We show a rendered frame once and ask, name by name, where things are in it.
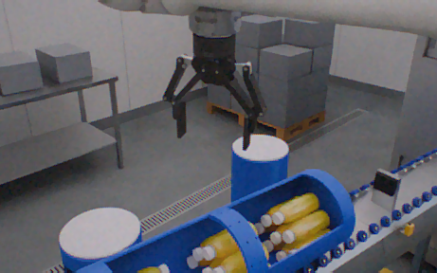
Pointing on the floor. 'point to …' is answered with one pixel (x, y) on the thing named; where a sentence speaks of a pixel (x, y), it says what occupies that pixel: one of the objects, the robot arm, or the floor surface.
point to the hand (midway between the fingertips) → (213, 136)
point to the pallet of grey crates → (282, 72)
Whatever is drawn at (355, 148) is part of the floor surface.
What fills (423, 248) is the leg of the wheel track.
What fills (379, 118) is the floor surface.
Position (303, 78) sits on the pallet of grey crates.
